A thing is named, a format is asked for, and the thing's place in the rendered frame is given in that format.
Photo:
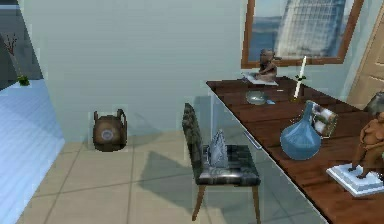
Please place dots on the bare twig branch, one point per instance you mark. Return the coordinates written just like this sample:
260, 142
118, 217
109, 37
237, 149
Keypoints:
12, 50

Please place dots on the clear glass bowl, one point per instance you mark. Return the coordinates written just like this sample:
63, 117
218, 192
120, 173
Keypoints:
256, 97

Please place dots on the brown wooden dining table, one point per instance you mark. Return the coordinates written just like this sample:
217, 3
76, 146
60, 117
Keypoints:
300, 173

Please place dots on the wood framed window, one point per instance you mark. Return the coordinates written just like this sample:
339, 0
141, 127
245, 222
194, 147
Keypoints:
300, 30

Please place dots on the brown seated figure statue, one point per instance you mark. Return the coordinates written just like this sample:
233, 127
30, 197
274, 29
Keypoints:
266, 70

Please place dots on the small framed photo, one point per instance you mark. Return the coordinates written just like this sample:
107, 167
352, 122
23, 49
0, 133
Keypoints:
324, 120

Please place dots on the brown standing figure statue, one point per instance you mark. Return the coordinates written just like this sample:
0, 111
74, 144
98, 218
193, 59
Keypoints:
368, 146

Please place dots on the blue glass vase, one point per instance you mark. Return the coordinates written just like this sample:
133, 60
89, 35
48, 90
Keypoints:
300, 140

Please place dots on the white candle on holder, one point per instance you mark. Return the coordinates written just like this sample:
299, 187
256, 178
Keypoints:
301, 76

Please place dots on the light wooden room door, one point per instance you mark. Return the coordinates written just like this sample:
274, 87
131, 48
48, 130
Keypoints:
370, 66

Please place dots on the dark checked cushioned chair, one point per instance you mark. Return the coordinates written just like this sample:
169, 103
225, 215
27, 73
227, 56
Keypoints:
230, 166

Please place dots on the small green plant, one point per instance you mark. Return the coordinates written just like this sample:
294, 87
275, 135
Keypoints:
23, 80

